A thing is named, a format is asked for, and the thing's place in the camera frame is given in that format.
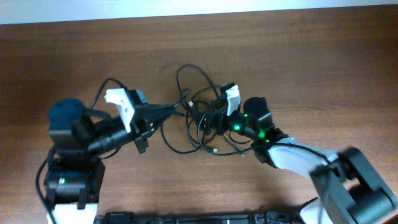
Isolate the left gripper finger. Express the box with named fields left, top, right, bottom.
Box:
left=146, top=104, right=175, bottom=115
left=150, top=113, right=175, bottom=133

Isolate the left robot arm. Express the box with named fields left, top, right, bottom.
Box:
left=39, top=98, right=176, bottom=223

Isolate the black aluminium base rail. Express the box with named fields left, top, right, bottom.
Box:
left=93, top=212, right=302, bottom=224

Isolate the thick black HDMI cable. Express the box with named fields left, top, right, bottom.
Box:
left=160, top=85, right=246, bottom=156

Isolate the left camera cable black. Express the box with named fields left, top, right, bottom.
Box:
left=35, top=94, right=132, bottom=223

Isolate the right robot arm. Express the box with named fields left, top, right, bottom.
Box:
left=198, top=97, right=397, bottom=224

